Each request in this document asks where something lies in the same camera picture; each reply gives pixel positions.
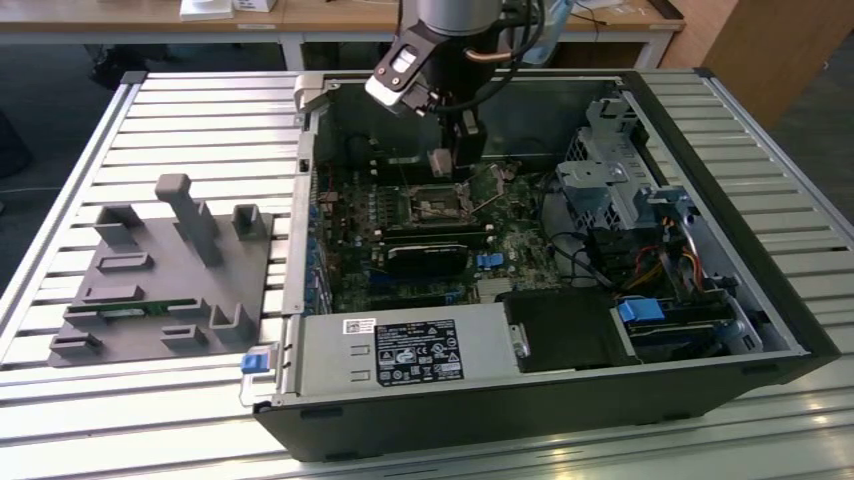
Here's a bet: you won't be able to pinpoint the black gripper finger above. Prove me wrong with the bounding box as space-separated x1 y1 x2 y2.
444 109 483 170

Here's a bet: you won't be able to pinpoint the silver-topped CPU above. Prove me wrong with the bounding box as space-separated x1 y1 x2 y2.
430 147 458 178

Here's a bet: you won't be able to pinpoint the metal socket cover frame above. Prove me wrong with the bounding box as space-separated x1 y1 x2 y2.
466 162 519 214

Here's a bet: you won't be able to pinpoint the CPU socket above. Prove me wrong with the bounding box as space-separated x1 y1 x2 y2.
404 183 476 226

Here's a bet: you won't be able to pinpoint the RAM slot bank white clips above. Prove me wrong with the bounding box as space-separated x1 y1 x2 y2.
372 158 432 185

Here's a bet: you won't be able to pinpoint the black RAM slot bank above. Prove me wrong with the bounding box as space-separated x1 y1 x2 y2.
378 223 490 247

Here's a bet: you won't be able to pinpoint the metal drive cage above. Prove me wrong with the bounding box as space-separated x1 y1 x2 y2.
555 97 673 234

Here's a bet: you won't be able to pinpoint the green motherboard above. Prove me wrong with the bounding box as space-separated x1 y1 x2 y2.
304 159 583 315

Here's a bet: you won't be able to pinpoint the black graphics card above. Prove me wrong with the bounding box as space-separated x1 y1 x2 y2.
383 242 472 279

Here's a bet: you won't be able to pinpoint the silver chipset heatsink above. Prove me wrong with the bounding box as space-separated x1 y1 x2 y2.
476 277 520 302

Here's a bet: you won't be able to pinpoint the black plastic shroud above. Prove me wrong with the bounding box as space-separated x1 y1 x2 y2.
499 289 635 375

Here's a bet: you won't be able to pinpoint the large white box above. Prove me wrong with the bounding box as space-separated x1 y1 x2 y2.
177 0 236 22

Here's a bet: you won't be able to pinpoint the blue disk carrier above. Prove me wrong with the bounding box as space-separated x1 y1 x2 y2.
616 297 667 329

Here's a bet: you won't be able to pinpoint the wooden cabinet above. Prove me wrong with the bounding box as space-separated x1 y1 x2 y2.
659 0 854 132

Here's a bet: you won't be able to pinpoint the grey power supply unit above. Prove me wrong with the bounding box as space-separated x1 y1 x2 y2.
279 302 528 396

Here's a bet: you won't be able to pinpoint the black disk drive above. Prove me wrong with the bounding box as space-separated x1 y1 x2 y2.
626 319 735 361

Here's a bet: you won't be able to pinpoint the wooden desk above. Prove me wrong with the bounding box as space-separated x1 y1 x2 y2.
0 0 687 71

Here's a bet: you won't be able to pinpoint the dark bag under desk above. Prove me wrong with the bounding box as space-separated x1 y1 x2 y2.
83 43 181 92

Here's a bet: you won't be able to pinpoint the grey parts rack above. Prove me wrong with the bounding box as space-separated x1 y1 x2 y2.
47 172 279 370

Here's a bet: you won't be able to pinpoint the black and grey PC case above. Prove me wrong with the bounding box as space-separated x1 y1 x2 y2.
250 67 843 464

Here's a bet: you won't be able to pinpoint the green RAM stick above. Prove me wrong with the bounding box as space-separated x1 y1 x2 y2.
65 298 202 319

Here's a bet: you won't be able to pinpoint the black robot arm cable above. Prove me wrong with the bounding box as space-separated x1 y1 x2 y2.
436 0 559 114

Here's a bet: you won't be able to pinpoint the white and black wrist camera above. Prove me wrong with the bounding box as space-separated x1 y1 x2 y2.
364 22 439 120

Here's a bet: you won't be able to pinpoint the grey case handle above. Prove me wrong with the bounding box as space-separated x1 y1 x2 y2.
291 74 339 115

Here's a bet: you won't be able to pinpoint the thick black wire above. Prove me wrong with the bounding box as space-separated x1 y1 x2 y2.
538 169 626 294

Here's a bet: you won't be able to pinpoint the yellow power wire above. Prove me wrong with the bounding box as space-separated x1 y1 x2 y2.
626 262 669 294

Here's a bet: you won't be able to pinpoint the silver drive bay bracket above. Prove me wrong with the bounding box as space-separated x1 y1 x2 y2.
643 187 766 356

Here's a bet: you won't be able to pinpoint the orange power wire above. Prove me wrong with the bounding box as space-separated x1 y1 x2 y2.
685 249 707 294

